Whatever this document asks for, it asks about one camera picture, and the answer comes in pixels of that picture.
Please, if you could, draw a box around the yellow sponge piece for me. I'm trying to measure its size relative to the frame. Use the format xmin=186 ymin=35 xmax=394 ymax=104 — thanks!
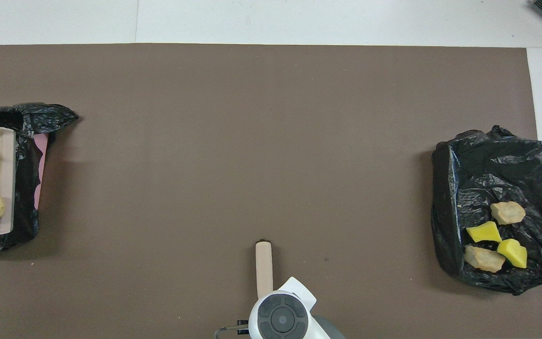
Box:
xmin=467 ymin=221 xmax=502 ymax=243
xmin=497 ymin=239 xmax=528 ymax=269

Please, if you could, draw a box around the pink plastic bin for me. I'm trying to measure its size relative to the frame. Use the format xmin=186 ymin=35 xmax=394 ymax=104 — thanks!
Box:
xmin=33 ymin=133 xmax=48 ymax=210

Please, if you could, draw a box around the black trash bag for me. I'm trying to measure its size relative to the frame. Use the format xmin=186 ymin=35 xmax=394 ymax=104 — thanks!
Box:
xmin=431 ymin=125 xmax=542 ymax=296
xmin=0 ymin=103 xmax=79 ymax=253

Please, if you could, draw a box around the brown table mat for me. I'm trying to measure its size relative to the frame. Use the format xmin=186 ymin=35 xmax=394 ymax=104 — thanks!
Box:
xmin=0 ymin=44 xmax=542 ymax=339

